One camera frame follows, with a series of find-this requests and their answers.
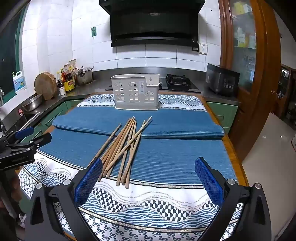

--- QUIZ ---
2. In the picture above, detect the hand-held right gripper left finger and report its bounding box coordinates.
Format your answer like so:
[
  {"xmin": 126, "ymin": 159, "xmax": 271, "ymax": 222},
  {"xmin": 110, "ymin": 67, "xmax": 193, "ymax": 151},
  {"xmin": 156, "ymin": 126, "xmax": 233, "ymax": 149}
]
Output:
[{"xmin": 24, "ymin": 158, "xmax": 103, "ymax": 241}]

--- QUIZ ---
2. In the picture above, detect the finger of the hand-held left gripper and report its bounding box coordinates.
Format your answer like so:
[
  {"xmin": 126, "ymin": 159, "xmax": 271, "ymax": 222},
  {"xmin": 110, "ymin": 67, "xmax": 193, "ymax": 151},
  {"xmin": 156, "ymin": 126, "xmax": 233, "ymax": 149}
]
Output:
[
  {"xmin": 6, "ymin": 133, "xmax": 52, "ymax": 153},
  {"xmin": 0, "ymin": 127, "xmax": 34, "ymax": 145}
]

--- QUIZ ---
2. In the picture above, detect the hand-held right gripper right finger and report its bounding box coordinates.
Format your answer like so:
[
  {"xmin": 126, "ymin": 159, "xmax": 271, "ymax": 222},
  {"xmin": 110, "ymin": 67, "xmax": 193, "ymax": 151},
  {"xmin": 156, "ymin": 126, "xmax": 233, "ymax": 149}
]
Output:
[{"xmin": 194, "ymin": 157, "xmax": 272, "ymax": 241}]

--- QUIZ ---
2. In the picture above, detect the pile of wooden chopsticks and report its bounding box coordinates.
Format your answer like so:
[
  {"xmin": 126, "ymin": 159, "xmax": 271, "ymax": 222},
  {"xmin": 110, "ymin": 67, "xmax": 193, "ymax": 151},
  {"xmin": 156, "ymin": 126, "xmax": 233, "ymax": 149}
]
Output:
[{"xmin": 92, "ymin": 116, "xmax": 153, "ymax": 189}]

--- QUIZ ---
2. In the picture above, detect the white plastic utensil holder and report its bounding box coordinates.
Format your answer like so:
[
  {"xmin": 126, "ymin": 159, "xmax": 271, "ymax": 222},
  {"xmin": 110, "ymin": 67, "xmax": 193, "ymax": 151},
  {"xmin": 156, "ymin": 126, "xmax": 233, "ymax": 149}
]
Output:
[{"xmin": 110, "ymin": 74, "xmax": 160, "ymax": 110}]

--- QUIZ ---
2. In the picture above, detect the steel sink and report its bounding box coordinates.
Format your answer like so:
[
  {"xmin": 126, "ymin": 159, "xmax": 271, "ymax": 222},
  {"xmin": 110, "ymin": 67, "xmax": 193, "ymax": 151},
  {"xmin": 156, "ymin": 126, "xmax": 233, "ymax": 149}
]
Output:
[{"xmin": 14, "ymin": 111, "xmax": 41, "ymax": 130}]

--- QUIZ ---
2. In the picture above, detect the steel basin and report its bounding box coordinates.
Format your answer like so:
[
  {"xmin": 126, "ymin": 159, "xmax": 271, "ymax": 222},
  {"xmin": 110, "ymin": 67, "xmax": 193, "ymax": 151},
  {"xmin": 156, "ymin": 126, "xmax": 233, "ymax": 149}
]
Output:
[{"xmin": 21, "ymin": 94, "xmax": 43, "ymax": 112}]

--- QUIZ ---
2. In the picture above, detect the wooden table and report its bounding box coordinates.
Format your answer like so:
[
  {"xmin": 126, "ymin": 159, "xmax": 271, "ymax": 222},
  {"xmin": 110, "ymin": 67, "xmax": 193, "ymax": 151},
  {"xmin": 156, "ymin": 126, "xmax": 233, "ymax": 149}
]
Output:
[{"xmin": 42, "ymin": 91, "xmax": 251, "ymax": 188}]

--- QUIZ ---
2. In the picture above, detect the white detergent jug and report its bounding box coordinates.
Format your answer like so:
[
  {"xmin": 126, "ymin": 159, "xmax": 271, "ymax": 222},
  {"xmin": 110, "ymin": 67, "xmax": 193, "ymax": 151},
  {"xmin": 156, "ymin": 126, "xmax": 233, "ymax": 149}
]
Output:
[{"xmin": 13, "ymin": 71, "xmax": 25, "ymax": 93}]

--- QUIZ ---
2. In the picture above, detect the round wooden cutting board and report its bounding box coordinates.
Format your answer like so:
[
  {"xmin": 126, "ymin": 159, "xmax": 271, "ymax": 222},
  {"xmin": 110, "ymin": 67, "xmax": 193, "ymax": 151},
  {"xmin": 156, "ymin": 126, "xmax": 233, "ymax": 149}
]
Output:
[{"xmin": 34, "ymin": 72, "xmax": 58, "ymax": 100}]

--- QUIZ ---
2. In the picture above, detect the blue patterned tablecloth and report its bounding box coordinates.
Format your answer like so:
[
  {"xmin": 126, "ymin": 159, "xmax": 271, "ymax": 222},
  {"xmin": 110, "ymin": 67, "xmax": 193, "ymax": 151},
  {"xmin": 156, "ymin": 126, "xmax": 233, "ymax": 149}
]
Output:
[{"xmin": 18, "ymin": 94, "xmax": 245, "ymax": 241}]

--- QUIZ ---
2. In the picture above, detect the row of condiment bottles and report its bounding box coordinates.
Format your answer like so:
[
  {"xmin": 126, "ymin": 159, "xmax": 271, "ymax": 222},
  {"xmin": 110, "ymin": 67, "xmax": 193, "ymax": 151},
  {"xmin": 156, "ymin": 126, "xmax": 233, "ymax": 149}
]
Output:
[{"xmin": 55, "ymin": 59, "xmax": 78, "ymax": 84}]

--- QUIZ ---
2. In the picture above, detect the green framed window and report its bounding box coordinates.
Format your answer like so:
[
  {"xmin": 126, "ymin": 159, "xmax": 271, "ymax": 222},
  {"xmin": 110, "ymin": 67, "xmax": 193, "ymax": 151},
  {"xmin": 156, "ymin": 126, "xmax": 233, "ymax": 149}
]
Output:
[{"xmin": 0, "ymin": 0, "xmax": 31, "ymax": 105}]

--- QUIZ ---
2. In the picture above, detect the steel pot with lid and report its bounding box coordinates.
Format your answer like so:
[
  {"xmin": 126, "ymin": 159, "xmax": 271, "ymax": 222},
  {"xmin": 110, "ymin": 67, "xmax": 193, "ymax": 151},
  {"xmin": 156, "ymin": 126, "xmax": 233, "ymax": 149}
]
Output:
[{"xmin": 75, "ymin": 66, "xmax": 94, "ymax": 86}]

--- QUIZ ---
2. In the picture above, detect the steel kitchen counter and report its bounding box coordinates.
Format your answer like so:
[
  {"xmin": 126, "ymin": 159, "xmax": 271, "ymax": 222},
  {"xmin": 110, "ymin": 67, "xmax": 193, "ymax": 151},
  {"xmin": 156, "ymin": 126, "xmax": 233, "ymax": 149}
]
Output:
[{"xmin": 5, "ymin": 67, "xmax": 241, "ymax": 130}]

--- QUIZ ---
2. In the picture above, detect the black rice cooker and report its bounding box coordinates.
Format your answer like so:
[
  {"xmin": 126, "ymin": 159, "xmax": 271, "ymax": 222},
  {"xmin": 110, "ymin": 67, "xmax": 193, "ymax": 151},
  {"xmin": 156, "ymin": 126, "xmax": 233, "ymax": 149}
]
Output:
[{"xmin": 205, "ymin": 63, "xmax": 240, "ymax": 95}]

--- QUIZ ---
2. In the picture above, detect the black gas stove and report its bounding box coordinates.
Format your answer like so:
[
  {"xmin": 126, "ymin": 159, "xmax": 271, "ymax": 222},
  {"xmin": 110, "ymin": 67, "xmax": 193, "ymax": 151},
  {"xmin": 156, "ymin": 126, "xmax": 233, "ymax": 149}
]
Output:
[{"xmin": 105, "ymin": 74, "xmax": 199, "ymax": 91}]

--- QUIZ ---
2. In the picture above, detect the wooden glass door cabinet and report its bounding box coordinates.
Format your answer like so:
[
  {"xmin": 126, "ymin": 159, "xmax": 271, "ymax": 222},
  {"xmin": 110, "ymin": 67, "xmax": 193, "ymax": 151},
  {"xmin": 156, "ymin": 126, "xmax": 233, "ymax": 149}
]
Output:
[{"xmin": 218, "ymin": 0, "xmax": 285, "ymax": 163}]

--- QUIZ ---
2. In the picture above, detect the shelf of small boxes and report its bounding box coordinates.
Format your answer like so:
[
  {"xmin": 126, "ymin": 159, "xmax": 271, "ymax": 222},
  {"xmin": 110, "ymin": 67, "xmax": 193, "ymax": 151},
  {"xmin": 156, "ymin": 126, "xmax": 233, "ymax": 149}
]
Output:
[{"xmin": 232, "ymin": 1, "xmax": 257, "ymax": 49}]

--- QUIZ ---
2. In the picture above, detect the black range hood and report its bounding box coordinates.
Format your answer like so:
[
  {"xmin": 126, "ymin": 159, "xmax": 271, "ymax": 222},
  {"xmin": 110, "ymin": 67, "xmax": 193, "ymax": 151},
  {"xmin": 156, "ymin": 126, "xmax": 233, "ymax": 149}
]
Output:
[{"xmin": 99, "ymin": 0, "xmax": 206, "ymax": 48}]

